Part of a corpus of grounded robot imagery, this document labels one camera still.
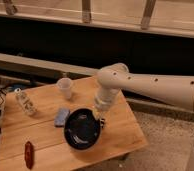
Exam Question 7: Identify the dark ceramic bowl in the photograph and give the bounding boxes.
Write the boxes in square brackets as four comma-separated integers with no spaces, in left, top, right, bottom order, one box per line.
[64,108,101,150]

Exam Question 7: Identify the wooden table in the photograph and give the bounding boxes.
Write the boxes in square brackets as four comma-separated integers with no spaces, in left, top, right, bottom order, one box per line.
[0,77,147,171]

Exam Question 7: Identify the translucent plastic cup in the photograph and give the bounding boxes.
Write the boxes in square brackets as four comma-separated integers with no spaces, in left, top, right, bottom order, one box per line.
[57,78,73,100]

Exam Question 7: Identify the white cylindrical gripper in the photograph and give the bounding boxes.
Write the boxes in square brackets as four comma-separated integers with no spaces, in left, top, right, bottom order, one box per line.
[94,88,119,121]

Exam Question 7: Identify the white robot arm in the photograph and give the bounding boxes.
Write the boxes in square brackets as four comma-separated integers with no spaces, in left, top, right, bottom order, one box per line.
[95,63,194,171]

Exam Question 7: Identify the black white striped box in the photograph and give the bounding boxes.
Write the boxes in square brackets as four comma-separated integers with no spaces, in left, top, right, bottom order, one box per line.
[100,118,106,128]

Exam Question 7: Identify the blue sponge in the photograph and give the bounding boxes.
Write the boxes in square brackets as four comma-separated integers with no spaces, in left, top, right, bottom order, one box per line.
[54,108,70,127]

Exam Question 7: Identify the clear plastic bottle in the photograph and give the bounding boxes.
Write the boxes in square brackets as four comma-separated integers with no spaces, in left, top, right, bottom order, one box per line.
[14,88,36,116]

